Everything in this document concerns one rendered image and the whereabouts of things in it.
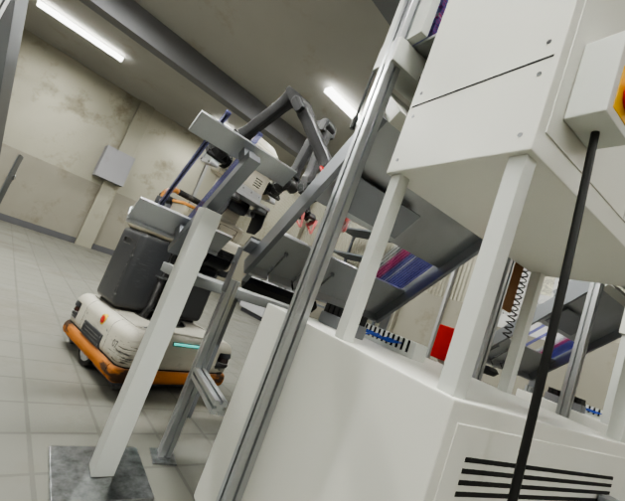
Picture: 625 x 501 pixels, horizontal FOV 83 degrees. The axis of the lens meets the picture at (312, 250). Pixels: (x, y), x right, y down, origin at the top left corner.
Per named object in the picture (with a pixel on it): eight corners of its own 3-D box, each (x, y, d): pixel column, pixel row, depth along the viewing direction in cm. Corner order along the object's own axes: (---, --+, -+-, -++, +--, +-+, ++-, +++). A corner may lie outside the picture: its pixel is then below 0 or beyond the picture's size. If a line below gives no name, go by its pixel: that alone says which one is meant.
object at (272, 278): (247, 274, 129) (248, 259, 134) (375, 322, 162) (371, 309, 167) (249, 272, 129) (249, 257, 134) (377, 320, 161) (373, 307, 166)
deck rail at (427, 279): (375, 322, 162) (372, 310, 166) (378, 323, 163) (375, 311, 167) (517, 223, 124) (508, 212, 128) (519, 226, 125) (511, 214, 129)
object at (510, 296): (498, 307, 108) (529, 204, 112) (507, 312, 111) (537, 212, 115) (501, 308, 107) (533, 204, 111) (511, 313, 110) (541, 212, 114)
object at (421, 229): (311, 205, 109) (309, 195, 113) (441, 275, 142) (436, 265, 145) (388, 120, 92) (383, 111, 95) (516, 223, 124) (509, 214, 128)
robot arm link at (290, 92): (305, 88, 157) (293, 77, 149) (315, 112, 153) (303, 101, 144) (234, 144, 176) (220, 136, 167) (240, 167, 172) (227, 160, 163)
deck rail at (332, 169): (242, 272, 128) (243, 259, 133) (247, 274, 129) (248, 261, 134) (382, 116, 91) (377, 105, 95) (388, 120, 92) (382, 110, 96)
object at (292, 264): (249, 266, 130) (249, 260, 133) (375, 316, 163) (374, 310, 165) (278, 235, 120) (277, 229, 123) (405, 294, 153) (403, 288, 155)
